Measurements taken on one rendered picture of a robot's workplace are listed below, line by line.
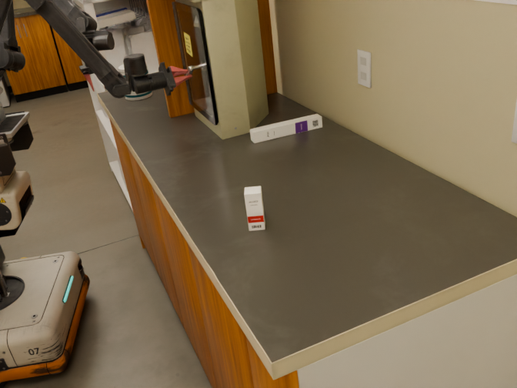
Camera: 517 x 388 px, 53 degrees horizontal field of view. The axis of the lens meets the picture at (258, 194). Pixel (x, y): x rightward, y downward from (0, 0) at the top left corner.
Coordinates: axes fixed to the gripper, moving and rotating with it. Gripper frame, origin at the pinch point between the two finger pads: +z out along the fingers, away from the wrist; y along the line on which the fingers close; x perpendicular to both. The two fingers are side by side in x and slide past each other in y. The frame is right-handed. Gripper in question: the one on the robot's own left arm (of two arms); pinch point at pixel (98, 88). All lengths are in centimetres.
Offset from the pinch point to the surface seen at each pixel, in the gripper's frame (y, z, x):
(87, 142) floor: 3, 109, 258
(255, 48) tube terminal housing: 53, -11, -37
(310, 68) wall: 76, 2, -36
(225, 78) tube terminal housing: 37, -5, -47
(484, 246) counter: 57, 17, -144
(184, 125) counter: 25.9, 16.2, -21.5
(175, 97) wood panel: 27.6, 8.2, -9.3
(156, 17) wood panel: 26.2, -23.4, -9.5
